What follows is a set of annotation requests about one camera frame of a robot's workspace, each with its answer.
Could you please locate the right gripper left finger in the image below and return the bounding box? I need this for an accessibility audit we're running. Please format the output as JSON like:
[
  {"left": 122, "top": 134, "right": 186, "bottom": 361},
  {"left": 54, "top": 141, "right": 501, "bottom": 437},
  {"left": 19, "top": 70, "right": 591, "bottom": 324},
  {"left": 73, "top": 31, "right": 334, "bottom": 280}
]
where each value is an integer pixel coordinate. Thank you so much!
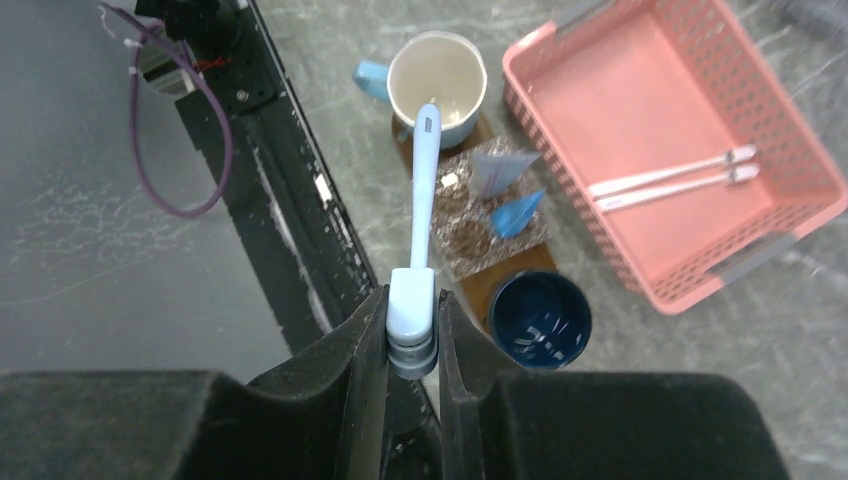
[{"left": 1, "top": 288, "right": 388, "bottom": 479}]

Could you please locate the white toothbrush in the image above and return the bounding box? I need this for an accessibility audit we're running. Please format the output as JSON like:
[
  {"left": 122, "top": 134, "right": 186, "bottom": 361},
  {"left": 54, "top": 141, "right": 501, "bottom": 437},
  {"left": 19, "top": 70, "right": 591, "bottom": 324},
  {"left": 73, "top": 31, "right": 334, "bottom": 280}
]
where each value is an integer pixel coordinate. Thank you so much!
[{"left": 588, "top": 144, "right": 757, "bottom": 199}]

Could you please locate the light blue toothbrush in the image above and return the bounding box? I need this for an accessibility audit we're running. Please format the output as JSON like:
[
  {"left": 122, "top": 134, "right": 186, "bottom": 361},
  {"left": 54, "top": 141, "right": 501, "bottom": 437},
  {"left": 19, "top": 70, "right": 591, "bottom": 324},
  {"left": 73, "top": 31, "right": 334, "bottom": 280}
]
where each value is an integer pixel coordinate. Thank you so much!
[{"left": 386, "top": 103, "right": 441, "bottom": 380}]

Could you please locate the pink toothbrush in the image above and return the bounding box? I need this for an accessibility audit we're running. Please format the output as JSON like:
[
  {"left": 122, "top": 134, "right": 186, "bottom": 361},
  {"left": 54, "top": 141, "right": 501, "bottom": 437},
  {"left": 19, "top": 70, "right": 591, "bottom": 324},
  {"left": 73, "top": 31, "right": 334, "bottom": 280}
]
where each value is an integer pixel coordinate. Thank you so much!
[{"left": 596, "top": 163, "right": 760, "bottom": 212}]

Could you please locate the dark blue mug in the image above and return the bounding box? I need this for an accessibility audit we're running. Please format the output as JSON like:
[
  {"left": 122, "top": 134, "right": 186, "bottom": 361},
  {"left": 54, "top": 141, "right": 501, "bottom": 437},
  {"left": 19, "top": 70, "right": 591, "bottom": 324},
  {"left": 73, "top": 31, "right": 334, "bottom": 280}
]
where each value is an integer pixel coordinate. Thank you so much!
[{"left": 486, "top": 270, "right": 593, "bottom": 370}]

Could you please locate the pink plastic basket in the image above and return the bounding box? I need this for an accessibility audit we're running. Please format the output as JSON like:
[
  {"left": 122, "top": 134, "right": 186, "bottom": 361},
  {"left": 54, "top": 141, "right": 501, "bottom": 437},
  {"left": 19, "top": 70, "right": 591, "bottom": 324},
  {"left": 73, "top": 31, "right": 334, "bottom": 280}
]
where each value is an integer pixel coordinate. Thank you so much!
[{"left": 502, "top": 1, "right": 847, "bottom": 315}]

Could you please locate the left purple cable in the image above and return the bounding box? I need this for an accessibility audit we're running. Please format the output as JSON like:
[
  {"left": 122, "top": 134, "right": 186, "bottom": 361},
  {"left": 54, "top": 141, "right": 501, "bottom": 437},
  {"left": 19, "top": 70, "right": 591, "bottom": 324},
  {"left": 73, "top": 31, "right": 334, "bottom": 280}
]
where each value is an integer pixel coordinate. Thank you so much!
[{"left": 97, "top": 1, "right": 234, "bottom": 220}]

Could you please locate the blue toothpaste tube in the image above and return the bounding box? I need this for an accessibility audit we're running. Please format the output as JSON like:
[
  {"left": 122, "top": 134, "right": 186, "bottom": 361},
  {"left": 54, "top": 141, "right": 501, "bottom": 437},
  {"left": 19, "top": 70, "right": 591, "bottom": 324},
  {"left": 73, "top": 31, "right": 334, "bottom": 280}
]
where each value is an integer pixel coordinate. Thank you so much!
[{"left": 490, "top": 190, "right": 546, "bottom": 238}]

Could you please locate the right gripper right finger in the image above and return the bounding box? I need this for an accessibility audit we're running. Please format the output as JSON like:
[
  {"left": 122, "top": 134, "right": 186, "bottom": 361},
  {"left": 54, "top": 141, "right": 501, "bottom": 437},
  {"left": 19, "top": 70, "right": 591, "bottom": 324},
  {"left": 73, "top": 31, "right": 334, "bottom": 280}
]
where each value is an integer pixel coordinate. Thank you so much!
[{"left": 437, "top": 291, "right": 790, "bottom": 479}]

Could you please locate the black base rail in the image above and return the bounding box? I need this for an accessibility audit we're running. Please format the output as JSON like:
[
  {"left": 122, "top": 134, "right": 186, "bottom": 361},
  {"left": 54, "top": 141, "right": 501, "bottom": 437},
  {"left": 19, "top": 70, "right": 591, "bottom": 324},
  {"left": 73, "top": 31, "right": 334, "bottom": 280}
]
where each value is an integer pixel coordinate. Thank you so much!
[{"left": 132, "top": 1, "right": 442, "bottom": 479}]

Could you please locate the white toothpaste tube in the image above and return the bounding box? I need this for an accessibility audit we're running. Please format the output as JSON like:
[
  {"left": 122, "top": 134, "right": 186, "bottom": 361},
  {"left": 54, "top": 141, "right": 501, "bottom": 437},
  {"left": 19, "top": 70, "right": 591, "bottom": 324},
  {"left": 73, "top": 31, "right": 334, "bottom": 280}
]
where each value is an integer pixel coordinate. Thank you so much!
[{"left": 470, "top": 152, "right": 541, "bottom": 198}]

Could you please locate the light blue mug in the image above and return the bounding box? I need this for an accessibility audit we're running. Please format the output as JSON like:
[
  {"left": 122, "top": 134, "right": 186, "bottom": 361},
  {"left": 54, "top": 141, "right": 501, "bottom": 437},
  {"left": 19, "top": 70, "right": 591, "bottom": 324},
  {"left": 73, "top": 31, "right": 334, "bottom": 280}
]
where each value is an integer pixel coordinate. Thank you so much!
[{"left": 352, "top": 30, "right": 488, "bottom": 150}]

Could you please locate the clear acrylic toothbrush holder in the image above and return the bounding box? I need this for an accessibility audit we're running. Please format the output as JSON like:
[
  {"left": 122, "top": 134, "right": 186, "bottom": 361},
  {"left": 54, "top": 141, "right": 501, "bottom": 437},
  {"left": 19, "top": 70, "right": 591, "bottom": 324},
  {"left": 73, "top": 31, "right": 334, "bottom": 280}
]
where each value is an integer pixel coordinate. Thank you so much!
[{"left": 431, "top": 136, "right": 552, "bottom": 281}]

